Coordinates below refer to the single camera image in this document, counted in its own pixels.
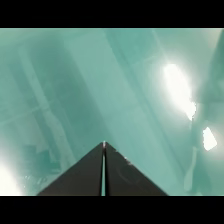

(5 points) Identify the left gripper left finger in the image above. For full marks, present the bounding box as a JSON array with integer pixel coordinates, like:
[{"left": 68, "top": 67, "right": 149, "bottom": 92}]
[{"left": 37, "top": 141, "right": 105, "bottom": 197}]

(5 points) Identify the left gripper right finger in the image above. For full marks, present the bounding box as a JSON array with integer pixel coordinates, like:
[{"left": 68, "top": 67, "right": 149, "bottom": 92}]
[{"left": 104, "top": 141, "right": 169, "bottom": 197}]

